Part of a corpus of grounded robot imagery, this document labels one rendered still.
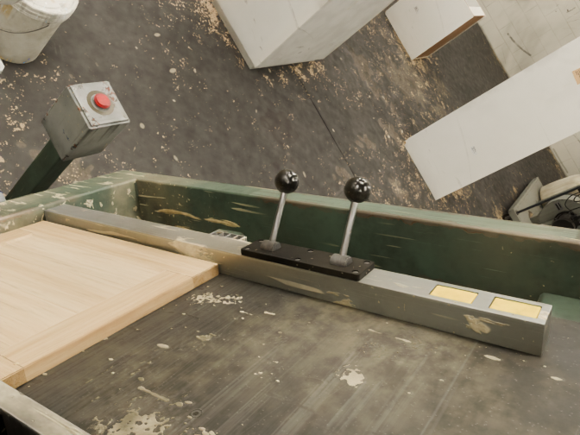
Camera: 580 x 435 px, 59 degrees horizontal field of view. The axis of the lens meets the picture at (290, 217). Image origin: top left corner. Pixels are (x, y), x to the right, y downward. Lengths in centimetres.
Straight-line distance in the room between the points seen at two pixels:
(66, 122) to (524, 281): 106
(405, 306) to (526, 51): 815
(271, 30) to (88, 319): 278
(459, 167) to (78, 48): 302
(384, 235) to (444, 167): 361
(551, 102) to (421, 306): 366
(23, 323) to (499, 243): 68
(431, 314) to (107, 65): 236
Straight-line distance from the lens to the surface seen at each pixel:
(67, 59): 270
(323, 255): 74
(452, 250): 88
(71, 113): 135
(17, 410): 49
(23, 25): 237
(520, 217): 572
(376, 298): 68
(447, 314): 65
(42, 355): 66
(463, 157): 445
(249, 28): 342
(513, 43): 876
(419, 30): 571
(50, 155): 153
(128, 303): 74
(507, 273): 87
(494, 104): 432
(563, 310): 82
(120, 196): 129
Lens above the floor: 192
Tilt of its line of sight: 39 degrees down
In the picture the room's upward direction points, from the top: 60 degrees clockwise
